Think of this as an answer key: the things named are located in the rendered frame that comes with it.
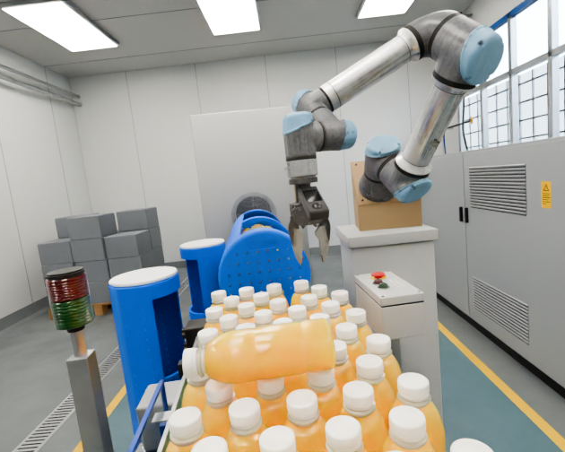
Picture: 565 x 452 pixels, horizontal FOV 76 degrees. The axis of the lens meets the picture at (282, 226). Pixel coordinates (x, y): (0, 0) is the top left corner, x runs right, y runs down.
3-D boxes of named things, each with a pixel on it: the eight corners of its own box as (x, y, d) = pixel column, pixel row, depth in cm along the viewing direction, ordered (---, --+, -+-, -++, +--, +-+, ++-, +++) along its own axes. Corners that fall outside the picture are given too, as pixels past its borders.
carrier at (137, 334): (137, 495, 149) (206, 473, 157) (101, 292, 138) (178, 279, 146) (143, 448, 176) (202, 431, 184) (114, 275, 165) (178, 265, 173)
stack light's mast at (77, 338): (105, 344, 70) (91, 264, 68) (91, 360, 64) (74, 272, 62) (71, 349, 69) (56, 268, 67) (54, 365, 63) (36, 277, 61)
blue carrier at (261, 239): (285, 257, 200) (281, 206, 196) (315, 315, 113) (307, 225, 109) (234, 264, 197) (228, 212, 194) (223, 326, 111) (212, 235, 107)
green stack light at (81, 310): (99, 314, 69) (95, 290, 69) (85, 327, 63) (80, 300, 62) (65, 318, 69) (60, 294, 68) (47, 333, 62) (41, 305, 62)
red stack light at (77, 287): (95, 289, 69) (91, 269, 68) (80, 299, 62) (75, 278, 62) (60, 293, 68) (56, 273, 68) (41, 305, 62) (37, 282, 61)
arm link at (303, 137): (321, 109, 85) (290, 110, 81) (325, 157, 86) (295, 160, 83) (304, 116, 92) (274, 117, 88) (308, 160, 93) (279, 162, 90)
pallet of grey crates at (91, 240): (169, 290, 510) (157, 206, 495) (148, 310, 431) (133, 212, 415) (86, 298, 513) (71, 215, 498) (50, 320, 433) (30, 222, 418)
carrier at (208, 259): (218, 359, 259) (188, 379, 235) (202, 239, 248) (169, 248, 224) (249, 366, 244) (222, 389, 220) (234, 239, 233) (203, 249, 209)
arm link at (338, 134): (341, 106, 96) (306, 107, 91) (364, 129, 89) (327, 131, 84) (332, 132, 101) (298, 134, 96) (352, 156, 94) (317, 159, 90)
